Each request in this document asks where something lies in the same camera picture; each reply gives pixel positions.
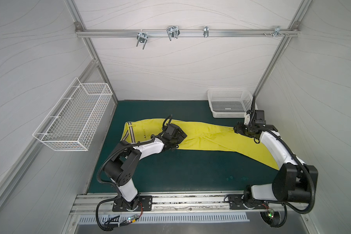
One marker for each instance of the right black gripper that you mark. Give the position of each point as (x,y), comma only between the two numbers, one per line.
(241,128)

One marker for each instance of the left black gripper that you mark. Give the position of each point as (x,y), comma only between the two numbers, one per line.
(169,143)

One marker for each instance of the yellow long pants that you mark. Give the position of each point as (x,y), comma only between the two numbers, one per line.
(202,136)

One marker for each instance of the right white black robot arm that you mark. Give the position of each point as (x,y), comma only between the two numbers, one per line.
(295,183)

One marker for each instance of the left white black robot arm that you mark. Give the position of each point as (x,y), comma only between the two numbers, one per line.
(119,168)

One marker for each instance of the dark green table mat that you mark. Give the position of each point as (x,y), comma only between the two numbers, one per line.
(184,170)

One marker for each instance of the white plastic perforated basket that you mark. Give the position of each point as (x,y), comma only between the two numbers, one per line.
(229,102)

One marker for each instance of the metal U-bolt hook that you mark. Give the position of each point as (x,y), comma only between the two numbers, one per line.
(142,38)

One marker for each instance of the metal double hook clamp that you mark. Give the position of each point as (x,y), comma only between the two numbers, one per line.
(173,32)

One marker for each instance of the small metal hook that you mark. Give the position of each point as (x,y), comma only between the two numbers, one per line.
(206,31)

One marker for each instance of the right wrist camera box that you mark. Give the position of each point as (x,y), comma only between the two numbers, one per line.
(247,119)

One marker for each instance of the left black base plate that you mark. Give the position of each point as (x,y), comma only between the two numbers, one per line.
(143,203)

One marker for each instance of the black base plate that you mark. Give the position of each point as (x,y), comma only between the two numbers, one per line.
(143,203)
(237,201)

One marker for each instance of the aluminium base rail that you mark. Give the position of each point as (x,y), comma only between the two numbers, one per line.
(163,202)

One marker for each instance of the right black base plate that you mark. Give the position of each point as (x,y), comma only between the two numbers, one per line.
(237,201)

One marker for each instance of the white slotted cable duct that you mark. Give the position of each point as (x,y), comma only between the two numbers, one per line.
(157,218)

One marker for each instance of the metal bracket hook right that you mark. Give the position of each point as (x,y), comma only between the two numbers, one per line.
(276,33)

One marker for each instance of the white wire wall basket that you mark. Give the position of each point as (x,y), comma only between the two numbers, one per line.
(73,121)

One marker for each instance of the horizontal aluminium rail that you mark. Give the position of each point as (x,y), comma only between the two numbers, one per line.
(184,33)

